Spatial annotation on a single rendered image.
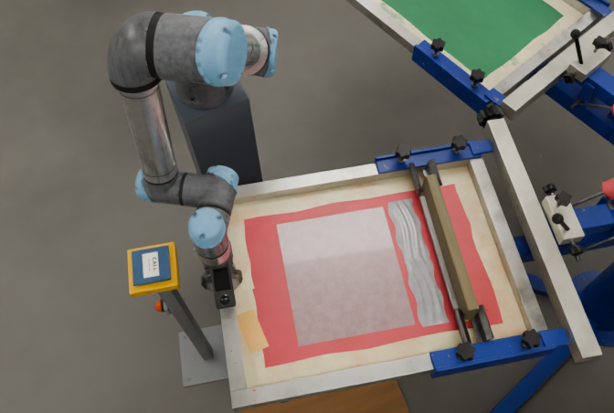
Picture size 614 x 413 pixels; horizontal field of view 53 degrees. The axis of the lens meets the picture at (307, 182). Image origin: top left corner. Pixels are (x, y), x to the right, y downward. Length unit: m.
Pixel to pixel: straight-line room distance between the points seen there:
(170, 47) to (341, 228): 0.82
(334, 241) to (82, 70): 2.12
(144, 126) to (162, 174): 0.14
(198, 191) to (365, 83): 1.95
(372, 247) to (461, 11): 0.93
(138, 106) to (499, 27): 1.36
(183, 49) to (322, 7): 2.51
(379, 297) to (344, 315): 0.11
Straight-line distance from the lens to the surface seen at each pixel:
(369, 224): 1.72
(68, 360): 2.78
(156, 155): 1.31
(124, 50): 1.12
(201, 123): 1.66
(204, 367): 2.61
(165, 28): 1.10
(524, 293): 1.69
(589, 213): 1.79
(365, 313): 1.63
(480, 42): 2.16
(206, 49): 1.07
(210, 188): 1.37
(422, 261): 1.69
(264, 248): 1.69
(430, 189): 1.68
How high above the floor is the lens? 2.52
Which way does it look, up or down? 61 degrees down
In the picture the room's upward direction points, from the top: 2 degrees counter-clockwise
